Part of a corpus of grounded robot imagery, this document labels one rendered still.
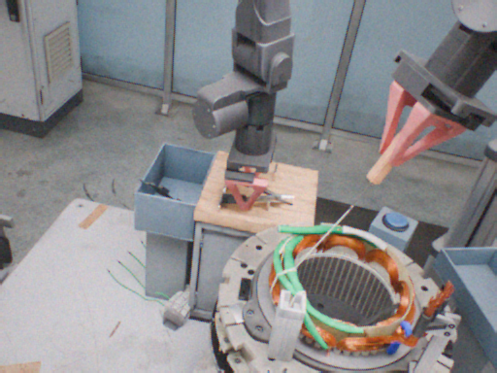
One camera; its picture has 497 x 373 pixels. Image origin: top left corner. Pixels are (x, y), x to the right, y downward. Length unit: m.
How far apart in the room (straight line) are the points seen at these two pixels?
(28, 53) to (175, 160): 1.86
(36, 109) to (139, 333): 2.06
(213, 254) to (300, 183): 0.21
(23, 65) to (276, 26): 2.26
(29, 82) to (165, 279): 1.99
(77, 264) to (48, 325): 0.16
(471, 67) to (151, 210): 0.58
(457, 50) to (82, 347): 0.80
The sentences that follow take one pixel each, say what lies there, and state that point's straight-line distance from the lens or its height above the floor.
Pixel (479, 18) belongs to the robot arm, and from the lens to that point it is 0.45.
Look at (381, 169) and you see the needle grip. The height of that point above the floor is 1.32.
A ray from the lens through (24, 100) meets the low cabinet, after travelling 2.96.
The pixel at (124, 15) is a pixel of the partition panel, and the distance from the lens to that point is 3.17.
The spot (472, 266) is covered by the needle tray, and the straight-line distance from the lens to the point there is 0.98.
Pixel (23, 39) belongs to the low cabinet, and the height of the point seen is 0.57.
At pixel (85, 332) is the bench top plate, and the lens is 1.05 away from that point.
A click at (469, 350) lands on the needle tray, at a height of 0.98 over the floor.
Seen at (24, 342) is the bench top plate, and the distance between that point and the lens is 1.06.
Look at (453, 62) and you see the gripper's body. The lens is 0.52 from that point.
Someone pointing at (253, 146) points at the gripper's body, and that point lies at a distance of 0.78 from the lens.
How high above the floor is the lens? 1.61
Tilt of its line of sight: 36 degrees down
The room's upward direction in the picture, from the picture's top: 9 degrees clockwise
